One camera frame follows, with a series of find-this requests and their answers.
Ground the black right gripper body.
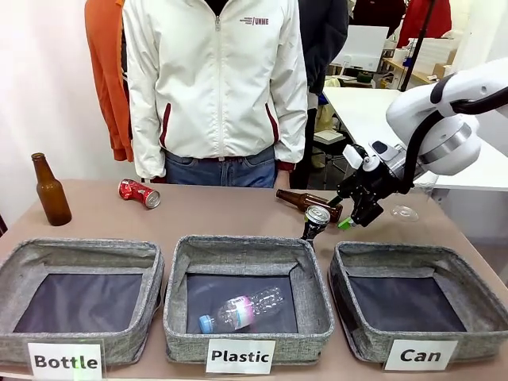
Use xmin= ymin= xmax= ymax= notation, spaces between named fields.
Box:
xmin=344 ymin=156 xmax=400 ymax=208

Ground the large clear plastic bottle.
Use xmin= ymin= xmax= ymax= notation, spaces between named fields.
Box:
xmin=390 ymin=204 xmax=420 ymax=223

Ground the black drink can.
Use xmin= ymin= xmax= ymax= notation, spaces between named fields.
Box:
xmin=300 ymin=205 xmax=332 ymax=244

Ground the brown glass beer bottle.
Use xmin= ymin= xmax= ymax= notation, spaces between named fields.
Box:
xmin=31 ymin=152 xmax=73 ymax=227
xmin=275 ymin=188 xmax=344 ymax=224

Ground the crushed red soda can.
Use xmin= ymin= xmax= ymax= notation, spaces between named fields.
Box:
xmin=117 ymin=178 xmax=162 ymax=210

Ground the grey fabric basket Can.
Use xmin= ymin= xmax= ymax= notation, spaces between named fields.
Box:
xmin=328 ymin=241 xmax=508 ymax=365

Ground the grey fabric basket Plastic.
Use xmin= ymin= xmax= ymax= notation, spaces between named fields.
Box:
xmin=162 ymin=234 xmax=337 ymax=364

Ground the white Can label card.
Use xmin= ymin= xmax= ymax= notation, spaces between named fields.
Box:
xmin=383 ymin=339 xmax=459 ymax=372

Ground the grey fabric basket Bottle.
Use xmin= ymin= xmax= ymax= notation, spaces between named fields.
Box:
xmin=0 ymin=237 xmax=166 ymax=367

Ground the white background table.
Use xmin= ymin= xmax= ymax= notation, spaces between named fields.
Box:
xmin=321 ymin=86 xmax=508 ymax=192

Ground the wooden background desk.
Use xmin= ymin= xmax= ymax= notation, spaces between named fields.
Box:
xmin=382 ymin=56 xmax=448 ymax=87

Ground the white monitor back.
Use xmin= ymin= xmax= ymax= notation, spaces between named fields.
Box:
xmin=330 ymin=25 xmax=391 ymax=74

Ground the black tripod pole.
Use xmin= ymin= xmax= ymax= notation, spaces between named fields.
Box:
xmin=399 ymin=0 xmax=437 ymax=93

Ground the stack of white boxes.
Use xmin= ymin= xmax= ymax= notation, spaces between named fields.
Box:
xmin=407 ymin=37 xmax=460 ymax=77

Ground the person in dark jacket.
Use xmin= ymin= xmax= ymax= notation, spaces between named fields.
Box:
xmin=297 ymin=0 xmax=351 ymax=190

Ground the small pink-label plastic bottle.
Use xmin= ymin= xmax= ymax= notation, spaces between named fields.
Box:
xmin=198 ymin=285 xmax=287 ymax=335

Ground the person in white jacket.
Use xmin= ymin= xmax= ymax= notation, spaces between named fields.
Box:
xmin=121 ymin=0 xmax=309 ymax=189

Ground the person in red top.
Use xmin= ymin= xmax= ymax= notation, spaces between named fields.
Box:
xmin=396 ymin=0 xmax=453 ymax=49

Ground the white Plastic label card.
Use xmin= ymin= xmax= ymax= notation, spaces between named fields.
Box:
xmin=205 ymin=338 xmax=277 ymax=375

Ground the person in orange jacket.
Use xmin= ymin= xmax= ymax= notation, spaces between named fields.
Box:
xmin=83 ymin=0 xmax=135 ymax=164

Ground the white Bottle label card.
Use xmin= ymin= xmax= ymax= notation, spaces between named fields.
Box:
xmin=27 ymin=341 xmax=104 ymax=381

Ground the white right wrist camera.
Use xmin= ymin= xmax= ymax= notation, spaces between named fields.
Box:
xmin=342 ymin=144 xmax=367 ymax=170

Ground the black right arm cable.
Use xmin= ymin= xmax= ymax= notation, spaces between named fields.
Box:
xmin=398 ymin=84 xmax=508 ymax=195

